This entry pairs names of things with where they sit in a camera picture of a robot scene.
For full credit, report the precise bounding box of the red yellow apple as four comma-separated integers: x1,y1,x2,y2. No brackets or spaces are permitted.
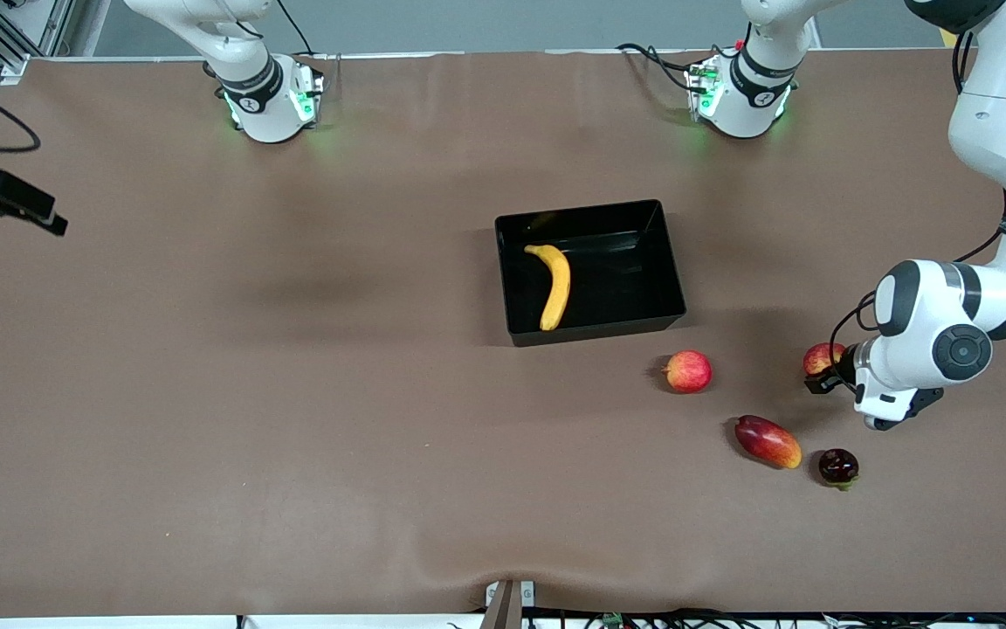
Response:
803,342,846,377
662,349,713,394

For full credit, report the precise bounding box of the black rectangular plastic box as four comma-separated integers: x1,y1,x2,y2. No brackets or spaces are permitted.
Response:
494,199,688,348

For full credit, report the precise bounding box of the yellow banana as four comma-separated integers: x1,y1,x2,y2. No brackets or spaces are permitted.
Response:
524,245,572,332

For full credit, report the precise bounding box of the red yellow mango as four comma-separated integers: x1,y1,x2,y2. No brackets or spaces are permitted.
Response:
734,415,803,470

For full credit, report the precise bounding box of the dark red mangosteen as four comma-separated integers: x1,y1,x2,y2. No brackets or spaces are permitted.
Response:
818,448,860,491

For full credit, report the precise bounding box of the table cover mat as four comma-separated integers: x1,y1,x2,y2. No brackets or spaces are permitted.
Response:
0,48,1006,617

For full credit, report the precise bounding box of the metal table clamp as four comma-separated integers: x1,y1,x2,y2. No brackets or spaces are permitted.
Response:
484,579,536,629

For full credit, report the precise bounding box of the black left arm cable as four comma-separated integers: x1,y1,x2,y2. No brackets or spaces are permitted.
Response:
829,31,1006,368

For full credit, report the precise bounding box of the aluminium profile frame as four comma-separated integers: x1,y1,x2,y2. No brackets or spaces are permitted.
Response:
0,0,76,84

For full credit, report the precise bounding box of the thin black base cable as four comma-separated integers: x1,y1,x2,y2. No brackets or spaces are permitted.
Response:
274,0,316,58

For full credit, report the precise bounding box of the black base power cable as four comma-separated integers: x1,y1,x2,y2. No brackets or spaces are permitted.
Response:
615,42,698,93

